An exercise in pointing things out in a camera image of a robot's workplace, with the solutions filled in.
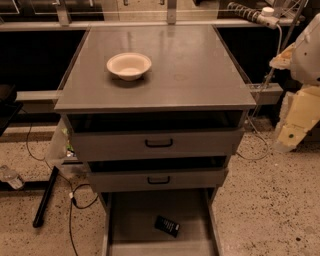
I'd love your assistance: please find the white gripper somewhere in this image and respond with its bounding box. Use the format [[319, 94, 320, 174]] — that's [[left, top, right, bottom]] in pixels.
[[273, 85, 320, 152]]

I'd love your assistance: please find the dark blue rxbar wrapper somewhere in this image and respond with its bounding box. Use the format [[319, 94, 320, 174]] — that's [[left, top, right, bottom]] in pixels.
[[154, 216, 180, 238]]

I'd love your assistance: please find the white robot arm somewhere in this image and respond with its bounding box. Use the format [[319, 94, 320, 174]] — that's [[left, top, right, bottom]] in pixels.
[[269, 13, 320, 152]]

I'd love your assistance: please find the grey top drawer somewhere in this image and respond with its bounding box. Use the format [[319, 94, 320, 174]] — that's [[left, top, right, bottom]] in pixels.
[[68, 110, 243, 161]]

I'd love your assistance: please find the grey drawer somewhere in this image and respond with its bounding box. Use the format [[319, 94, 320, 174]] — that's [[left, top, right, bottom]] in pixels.
[[88, 157, 227, 192], [102, 189, 222, 256], [68, 110, 243, 161]]

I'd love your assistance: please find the grey middle drawer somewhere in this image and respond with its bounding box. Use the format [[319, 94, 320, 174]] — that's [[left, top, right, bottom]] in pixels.
[[88, 157, 227, 192]]

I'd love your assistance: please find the grey drawer cabinet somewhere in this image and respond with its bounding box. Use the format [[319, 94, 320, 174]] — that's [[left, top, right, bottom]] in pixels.
[[54, 25, 257, 256]]

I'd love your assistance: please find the grey bottom drawer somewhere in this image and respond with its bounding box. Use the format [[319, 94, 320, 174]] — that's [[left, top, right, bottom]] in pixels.
[[102, 189, 222, 256]]

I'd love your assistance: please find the black white handheld wand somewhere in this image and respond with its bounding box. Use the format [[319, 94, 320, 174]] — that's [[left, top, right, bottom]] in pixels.
[[227, 2, 279, 29]]

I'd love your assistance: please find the white paper bowl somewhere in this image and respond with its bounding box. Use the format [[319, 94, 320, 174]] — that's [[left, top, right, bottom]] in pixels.
[[106, 53, 152, 81]]

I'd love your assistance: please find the clear plastic bag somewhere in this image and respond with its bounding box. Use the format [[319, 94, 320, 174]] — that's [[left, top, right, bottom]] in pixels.
[[45, 120, 86, 177]]

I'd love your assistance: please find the black metal floor bar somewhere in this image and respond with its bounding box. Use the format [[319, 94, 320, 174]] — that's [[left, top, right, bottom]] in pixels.
[[32, 166, 59, 228]]

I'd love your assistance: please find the clear plastic water bottle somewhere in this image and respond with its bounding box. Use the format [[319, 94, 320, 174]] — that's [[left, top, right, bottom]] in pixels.
[[0, 165, 25, 190]]

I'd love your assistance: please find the grey metal rail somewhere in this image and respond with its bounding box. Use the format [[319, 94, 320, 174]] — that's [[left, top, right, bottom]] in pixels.
[[16, 83, 283, 105]]

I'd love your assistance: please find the thin grey floor cable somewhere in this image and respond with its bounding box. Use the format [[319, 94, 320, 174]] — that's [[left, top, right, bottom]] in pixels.
[[235, 24, 284, 162]]

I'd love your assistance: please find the black floor cable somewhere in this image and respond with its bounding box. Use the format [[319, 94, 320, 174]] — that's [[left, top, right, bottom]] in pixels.
[[25, 109, 100, 256]]

